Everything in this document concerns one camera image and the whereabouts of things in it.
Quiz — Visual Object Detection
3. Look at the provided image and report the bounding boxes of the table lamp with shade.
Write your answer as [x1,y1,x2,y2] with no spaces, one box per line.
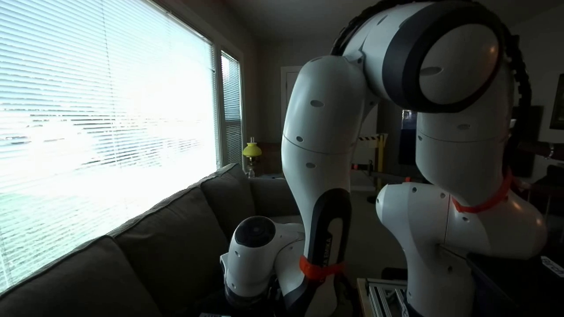
[242,136,265,182]

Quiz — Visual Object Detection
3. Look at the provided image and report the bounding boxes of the narrow window blinds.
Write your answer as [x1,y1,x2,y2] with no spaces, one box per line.
[219,52,244,168]

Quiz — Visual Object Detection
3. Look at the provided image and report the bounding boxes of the yellow black caution tape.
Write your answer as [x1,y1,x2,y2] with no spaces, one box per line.
[357,133,390,179]

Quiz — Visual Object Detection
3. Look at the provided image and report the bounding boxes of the dark screen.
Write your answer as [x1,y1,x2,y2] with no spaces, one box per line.
[399,108,420,166]

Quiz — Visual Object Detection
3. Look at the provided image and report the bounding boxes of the grey fabric sofa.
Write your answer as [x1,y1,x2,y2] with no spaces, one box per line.
[0,163,302,317]

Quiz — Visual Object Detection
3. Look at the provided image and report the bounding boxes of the large window blinds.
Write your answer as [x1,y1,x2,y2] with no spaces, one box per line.
[0,0,221,297]

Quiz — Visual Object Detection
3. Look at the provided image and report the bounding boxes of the dark framed picture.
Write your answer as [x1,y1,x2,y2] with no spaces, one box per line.
[549,73,564,133]

